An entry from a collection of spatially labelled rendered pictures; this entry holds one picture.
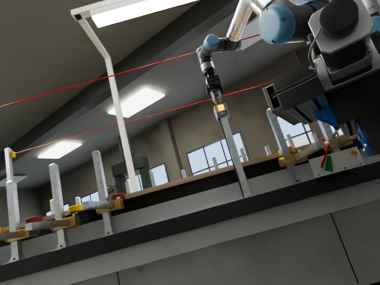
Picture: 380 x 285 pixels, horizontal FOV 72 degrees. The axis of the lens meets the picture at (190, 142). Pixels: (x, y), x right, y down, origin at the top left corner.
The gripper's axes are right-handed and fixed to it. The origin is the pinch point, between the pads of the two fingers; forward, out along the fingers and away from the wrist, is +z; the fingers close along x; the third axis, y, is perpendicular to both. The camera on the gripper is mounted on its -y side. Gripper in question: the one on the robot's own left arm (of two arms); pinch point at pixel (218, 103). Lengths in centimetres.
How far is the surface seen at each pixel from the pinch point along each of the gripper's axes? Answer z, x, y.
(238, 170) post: 39.7, -0.6, 2.0
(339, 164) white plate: 50, 49, 3
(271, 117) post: 16.5, 24.9, 1.9
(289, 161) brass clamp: 42.2, 25.9, 2.8
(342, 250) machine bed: 95, 44, -19
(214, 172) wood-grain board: 35.7, -12.3, -13.9
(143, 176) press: -48, -149, -457
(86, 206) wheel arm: 40, -70, 32
